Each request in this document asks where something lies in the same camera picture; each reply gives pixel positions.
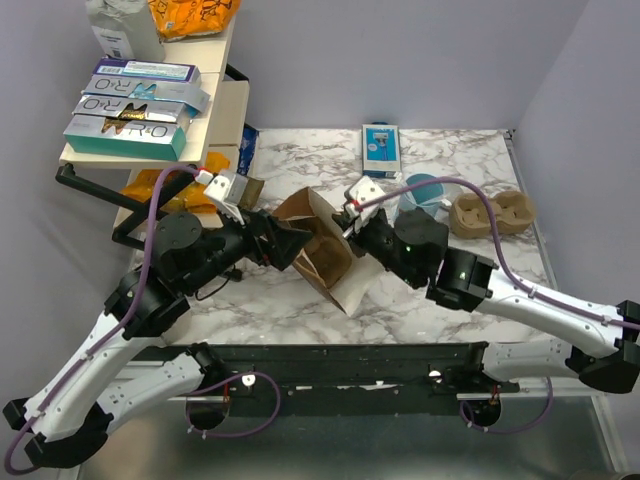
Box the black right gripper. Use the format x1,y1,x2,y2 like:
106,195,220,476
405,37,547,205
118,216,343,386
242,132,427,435
333,209,421,287

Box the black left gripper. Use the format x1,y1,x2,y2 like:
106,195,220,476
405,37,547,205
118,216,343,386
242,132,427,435
181,202,312,296

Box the brown paper bag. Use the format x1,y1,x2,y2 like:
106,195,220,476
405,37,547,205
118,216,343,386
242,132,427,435
273,187,384,316

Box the cardboard cup carrier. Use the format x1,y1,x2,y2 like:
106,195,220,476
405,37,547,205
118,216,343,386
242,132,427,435
305,236,352,289

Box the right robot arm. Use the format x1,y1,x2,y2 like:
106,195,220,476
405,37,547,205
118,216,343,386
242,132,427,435
343,204,639,394

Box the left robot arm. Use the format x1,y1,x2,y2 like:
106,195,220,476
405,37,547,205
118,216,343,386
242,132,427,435
2,210,313,473

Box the light blue plastic tumbler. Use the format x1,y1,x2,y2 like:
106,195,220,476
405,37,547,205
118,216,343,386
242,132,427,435
395,183,445,219

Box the blue razor package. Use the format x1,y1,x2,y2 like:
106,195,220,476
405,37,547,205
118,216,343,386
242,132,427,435
362,122,402,179

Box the orange snack bag lower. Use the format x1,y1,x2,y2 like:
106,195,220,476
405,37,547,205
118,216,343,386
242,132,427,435
121,151,231,215

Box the orange snack bag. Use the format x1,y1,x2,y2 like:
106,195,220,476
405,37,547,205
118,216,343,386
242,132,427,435
147,0,242,42
121,151,231,215

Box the blue snack packet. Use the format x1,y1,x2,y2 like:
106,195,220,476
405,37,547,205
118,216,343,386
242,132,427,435
237,125,259,176

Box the cream folding shelf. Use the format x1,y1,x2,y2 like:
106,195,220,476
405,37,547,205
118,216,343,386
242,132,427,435
58,14,251,234

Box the stacked cardboard cup carriers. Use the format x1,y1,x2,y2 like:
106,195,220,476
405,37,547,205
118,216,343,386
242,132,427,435
449,190,536,239

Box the silver blue toothpaste box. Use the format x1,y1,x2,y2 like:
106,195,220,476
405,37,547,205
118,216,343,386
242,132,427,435
83,74,210,115

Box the teal toothpaste box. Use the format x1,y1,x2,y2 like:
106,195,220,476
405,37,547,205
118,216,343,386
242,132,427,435
64,114,187,161

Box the purple white box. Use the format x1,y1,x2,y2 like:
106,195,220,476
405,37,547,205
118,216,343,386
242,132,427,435
93,57,201,86

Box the orange snack bag top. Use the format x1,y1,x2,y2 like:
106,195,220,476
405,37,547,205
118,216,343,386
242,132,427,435
147,0,242,42

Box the grey paper bag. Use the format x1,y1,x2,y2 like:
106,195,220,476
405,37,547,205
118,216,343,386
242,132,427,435
85,0,165,62

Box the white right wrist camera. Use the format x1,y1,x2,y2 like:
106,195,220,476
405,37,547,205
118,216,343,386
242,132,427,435
342,176,385,238

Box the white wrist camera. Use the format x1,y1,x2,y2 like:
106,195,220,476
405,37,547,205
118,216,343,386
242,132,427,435
342,176,385,238
204,169,248,225

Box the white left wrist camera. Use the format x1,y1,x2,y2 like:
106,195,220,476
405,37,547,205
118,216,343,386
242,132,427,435
204,169,248,225

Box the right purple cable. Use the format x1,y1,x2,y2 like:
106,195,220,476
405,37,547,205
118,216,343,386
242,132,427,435
352,176,640,435

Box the purple cable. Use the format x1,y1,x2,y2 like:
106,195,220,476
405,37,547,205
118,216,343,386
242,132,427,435
3,164,282,475
352,176,640,435

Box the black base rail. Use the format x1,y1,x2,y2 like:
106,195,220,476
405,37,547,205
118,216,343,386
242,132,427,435
134,342,526,417

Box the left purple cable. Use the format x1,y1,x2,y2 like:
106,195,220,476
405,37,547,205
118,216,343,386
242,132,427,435
3,164,282,475

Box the black shelf frame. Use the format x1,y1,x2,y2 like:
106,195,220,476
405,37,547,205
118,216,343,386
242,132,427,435
55,163,194,251

